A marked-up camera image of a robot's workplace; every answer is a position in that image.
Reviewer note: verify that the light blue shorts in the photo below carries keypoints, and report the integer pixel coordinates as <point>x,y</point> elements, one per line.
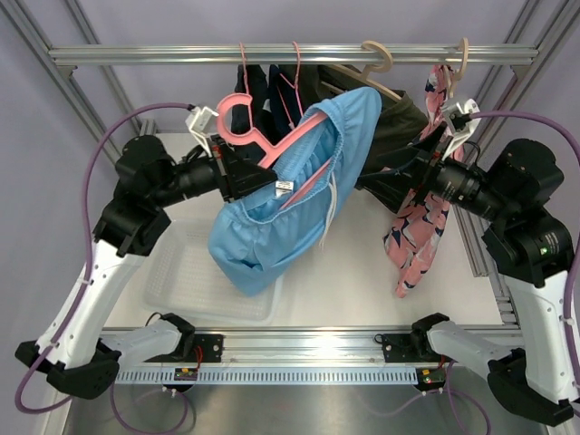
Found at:
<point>253,240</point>

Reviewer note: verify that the wooden hanger with olive shorts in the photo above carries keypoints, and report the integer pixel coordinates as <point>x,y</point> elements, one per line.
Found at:
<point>381,63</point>

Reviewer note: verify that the navy drawstring shorts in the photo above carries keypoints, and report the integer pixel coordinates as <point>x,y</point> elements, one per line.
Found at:
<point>286,104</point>

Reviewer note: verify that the olive green shorts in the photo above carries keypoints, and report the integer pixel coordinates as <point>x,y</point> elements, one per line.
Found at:
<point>399,123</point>

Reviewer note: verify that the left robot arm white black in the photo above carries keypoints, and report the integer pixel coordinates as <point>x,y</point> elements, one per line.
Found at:
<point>75,358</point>

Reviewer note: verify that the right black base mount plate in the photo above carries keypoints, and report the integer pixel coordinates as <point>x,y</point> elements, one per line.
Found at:
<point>407,348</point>

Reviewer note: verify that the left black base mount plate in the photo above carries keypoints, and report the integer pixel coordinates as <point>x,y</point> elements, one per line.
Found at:
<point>207,346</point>

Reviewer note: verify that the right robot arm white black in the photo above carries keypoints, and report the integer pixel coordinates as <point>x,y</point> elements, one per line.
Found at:
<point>532,250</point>

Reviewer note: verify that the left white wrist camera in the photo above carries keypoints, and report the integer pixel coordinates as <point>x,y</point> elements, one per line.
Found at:
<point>201,124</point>

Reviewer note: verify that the thick pink plastic hanger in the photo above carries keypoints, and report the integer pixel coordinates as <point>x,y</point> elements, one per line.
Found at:
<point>272,152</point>

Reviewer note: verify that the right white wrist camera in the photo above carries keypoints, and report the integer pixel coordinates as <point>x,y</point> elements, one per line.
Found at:
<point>457,114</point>

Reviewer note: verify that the wooden hanger with pink shorts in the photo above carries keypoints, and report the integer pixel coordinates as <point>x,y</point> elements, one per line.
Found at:
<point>460,59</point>

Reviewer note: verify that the white slotted cable duct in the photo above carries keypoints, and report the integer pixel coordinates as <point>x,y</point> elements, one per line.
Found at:
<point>214,375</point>

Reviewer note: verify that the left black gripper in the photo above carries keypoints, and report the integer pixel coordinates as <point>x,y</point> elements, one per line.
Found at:
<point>238,176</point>

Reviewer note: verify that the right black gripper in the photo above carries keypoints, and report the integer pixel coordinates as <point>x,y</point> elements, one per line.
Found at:
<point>391,186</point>

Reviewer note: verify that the thin pink wire hanger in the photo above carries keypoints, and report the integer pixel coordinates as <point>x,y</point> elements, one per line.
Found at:
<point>250,122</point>
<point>295,84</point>

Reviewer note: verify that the white plastic basket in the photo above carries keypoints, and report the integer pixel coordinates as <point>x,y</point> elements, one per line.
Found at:
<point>184,279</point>

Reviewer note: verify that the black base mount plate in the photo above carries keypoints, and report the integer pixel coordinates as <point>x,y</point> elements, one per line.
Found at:
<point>207,346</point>
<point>407,348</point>

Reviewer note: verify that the aluminium hanging rail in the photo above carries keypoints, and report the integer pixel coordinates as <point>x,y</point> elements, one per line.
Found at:
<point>262,53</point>

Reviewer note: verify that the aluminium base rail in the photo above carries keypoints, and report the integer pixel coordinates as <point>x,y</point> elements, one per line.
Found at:
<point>303,346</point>

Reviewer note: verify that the pink patterned shorts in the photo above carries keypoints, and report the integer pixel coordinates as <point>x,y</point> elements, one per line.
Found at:
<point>416,232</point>

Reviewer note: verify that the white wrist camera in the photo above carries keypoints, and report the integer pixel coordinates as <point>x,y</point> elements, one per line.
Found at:
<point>201,124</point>
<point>457,114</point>

